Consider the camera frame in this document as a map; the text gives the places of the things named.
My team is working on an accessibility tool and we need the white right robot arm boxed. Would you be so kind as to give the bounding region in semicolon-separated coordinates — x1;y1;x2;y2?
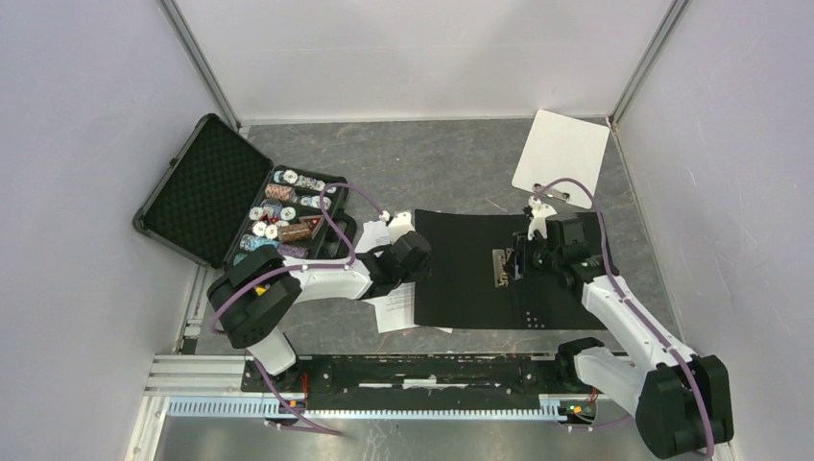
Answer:
507;211;734;459

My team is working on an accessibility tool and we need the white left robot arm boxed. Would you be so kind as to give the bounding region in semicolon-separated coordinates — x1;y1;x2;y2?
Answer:
206;230;431;392

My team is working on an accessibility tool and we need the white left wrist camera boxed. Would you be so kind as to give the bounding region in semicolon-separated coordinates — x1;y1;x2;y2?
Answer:
379;211;415;244

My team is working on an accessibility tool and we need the blank white paper sheet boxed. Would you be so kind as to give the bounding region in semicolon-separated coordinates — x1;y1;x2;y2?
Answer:
354;221;390;254

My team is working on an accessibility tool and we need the white clipboard metal clip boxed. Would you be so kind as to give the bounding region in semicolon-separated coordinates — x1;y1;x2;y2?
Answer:
512;109;610;209

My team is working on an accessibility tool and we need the red folder black inside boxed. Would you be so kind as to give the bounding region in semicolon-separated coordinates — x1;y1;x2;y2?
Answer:
414;209;605;330

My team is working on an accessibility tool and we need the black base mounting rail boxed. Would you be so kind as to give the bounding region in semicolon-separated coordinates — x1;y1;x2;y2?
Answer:
272;353;602;410

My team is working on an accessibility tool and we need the printed text paper sheet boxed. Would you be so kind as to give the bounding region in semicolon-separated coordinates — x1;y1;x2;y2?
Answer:
365;283;419;333

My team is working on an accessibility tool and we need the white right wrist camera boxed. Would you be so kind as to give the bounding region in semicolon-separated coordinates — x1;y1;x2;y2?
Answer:
527;196;556;241

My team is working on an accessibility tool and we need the silver folder clip mechanism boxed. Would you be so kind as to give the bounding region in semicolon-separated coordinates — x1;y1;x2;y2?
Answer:
491;249;510;288

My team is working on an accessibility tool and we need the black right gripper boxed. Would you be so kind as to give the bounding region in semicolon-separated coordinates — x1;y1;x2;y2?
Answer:
502;230;562;280

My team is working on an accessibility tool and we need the black poker chip case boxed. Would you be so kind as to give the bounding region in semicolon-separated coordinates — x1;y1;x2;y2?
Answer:
132;113;357;269

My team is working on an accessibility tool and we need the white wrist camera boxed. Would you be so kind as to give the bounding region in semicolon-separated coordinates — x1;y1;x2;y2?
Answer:
527;196;556;241
379;211;415;244

